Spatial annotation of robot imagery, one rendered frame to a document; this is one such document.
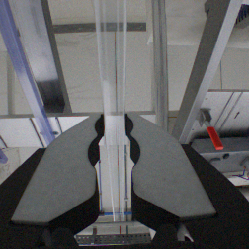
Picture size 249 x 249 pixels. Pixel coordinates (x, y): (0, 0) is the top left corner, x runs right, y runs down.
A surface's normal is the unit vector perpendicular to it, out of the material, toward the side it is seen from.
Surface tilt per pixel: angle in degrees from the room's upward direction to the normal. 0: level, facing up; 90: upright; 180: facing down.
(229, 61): 90
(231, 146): 132
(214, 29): 90
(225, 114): 42
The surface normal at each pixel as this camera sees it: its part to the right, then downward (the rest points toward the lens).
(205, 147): 0.01, -0.63
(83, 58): 0.04, 0.05
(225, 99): 0.04, 0.77
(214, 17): -1.00, 0.03
